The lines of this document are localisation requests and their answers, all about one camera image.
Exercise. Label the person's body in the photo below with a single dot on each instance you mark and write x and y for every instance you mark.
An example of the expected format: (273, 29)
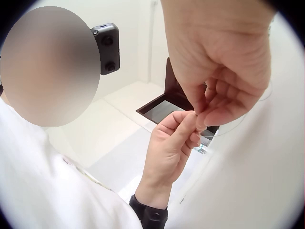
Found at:
(47, 179)

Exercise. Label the person's right hand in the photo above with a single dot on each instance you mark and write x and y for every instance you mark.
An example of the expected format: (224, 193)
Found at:
(214, 43)

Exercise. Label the person's right index finger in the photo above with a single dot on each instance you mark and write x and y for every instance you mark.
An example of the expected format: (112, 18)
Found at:
(228, 117)

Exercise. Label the dark framed ceiling window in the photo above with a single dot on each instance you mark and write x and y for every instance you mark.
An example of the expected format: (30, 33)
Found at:
(171, 95)

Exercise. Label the person's left thumb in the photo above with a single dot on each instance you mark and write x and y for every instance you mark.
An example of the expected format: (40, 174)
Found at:
(176, 120)

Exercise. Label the person's left hand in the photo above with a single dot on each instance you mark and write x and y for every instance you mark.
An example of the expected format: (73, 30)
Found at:
(164, 152)

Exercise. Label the person's left fingers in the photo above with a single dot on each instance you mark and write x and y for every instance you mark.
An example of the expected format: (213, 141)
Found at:
(195, 138)

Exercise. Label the person's right fingers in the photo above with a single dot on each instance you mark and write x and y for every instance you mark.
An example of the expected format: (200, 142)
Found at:
(221, 95)

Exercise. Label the person's right thumb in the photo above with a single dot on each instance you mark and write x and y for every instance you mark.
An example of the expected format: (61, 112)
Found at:
(191, 95)

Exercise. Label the black wrist band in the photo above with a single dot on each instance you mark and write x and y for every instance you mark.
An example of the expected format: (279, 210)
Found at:
(150, 217)

